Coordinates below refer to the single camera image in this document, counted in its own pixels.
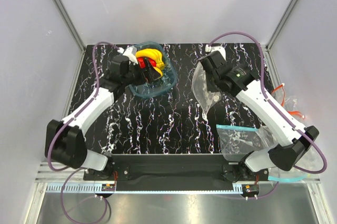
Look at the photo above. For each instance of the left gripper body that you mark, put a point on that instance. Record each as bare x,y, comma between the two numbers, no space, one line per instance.
136,76

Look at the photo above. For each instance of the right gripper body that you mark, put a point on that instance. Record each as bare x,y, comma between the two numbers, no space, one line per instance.
212,84

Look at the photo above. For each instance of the white dotted zip bag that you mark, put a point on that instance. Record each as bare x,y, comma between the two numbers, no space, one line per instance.
206,99

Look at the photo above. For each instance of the yellow lemon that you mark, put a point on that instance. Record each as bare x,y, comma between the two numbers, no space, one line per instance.
157,73

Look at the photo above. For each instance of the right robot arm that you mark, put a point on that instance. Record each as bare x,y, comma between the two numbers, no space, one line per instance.
293,138

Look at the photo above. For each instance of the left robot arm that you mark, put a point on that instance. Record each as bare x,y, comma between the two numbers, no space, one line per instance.
65,139

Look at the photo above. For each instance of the teal plastic food container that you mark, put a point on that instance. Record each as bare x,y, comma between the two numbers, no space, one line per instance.
155,88

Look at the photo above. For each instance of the teal zipper clear bag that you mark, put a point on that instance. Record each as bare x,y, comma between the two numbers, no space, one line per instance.
237,141

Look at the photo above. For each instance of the orange zipper clear bag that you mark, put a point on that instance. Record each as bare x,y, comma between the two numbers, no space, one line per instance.
289,103

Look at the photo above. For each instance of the red tomato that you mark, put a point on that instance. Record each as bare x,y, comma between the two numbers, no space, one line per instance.
153,63

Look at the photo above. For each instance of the red pepper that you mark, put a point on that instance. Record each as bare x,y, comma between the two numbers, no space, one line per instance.
142,62

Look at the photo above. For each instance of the yellow banana bunch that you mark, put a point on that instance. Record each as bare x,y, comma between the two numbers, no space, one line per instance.
154,54

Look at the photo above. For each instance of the pile of clear bags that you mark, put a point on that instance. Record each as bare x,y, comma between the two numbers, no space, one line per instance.
310,161

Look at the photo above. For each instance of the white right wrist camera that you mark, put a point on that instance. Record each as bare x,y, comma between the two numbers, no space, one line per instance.
220,49

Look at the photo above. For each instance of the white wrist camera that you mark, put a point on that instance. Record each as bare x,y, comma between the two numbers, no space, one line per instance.
130,52
220,49

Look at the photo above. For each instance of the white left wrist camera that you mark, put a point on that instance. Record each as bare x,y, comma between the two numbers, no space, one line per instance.
130,52

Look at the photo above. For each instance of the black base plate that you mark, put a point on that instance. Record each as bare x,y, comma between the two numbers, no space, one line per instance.
180,169

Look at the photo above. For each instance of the slotted cable duct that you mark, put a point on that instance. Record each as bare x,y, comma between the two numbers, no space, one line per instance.
145,188

